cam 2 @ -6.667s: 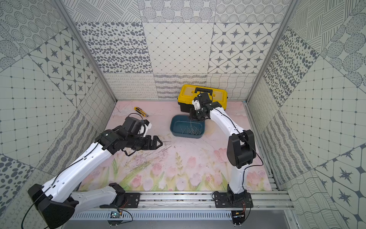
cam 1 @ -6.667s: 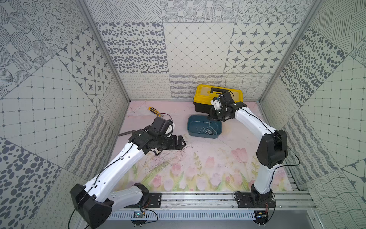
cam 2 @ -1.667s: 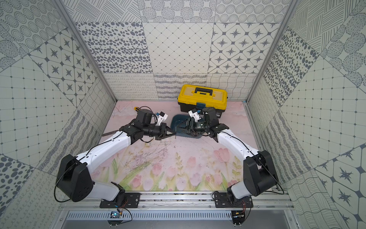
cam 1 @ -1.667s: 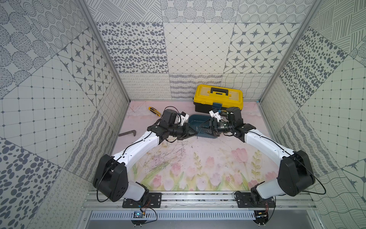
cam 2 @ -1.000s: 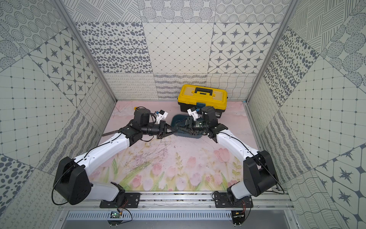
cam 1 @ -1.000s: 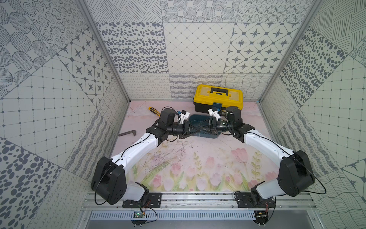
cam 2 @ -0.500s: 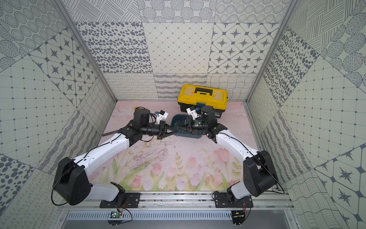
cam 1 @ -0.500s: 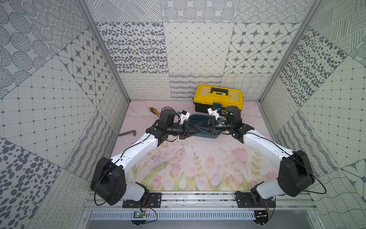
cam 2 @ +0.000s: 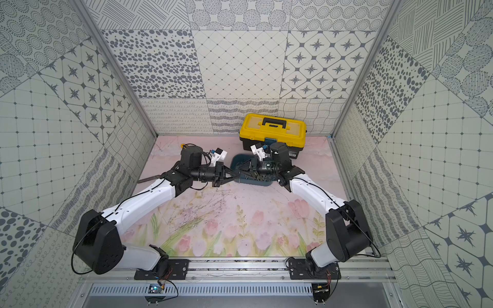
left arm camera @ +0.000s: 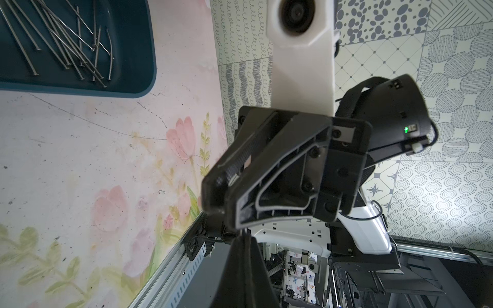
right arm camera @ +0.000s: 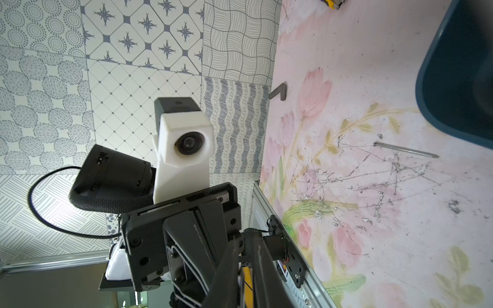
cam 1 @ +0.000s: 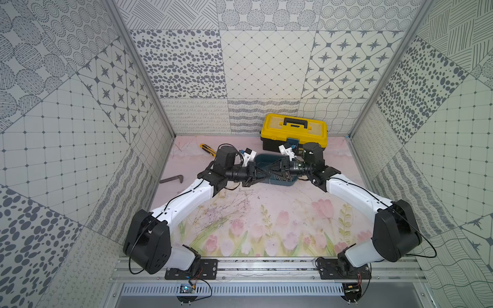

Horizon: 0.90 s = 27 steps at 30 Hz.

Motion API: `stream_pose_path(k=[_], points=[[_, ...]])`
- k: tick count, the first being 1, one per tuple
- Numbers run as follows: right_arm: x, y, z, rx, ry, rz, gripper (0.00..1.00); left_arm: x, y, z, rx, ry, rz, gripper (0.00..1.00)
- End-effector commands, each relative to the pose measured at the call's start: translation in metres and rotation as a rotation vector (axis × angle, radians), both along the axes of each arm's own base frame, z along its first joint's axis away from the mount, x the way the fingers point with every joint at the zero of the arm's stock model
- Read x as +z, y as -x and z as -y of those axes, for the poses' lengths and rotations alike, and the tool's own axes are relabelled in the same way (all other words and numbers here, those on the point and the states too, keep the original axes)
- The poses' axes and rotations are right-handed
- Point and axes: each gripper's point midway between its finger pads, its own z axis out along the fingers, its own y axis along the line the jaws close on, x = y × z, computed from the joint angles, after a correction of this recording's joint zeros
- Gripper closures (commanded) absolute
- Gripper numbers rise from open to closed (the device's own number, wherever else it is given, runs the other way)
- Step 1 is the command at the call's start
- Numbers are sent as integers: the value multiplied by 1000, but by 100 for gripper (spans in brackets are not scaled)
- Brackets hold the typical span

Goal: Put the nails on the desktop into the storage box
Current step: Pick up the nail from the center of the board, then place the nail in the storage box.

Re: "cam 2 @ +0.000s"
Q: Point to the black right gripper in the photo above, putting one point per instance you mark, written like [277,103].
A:
[253,167]

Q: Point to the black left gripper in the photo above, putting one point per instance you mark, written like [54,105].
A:
[219,173]

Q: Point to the teal plastic storage box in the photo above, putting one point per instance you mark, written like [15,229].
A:
[238,160]

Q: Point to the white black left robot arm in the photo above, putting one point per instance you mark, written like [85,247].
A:
[98,240]

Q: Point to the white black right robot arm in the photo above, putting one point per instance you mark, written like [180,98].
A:
[347,230]

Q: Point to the yellow black toolbox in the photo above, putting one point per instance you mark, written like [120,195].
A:
[267,130]

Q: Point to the dark metal hex key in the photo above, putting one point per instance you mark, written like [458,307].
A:
[148,179]

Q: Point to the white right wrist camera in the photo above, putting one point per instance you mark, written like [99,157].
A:
[259,150]

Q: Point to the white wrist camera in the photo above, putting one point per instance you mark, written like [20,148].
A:
[259,150]
[217,155]

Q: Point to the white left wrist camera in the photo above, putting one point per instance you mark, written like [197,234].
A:
[217,155]

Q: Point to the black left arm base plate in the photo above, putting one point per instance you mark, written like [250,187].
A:
[166,268]

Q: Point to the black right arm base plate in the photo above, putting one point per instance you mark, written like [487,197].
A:
[301,269]

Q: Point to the white perforated cable duct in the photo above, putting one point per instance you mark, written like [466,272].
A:
[203,289]

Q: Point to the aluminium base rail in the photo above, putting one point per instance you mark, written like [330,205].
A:
[275,269]

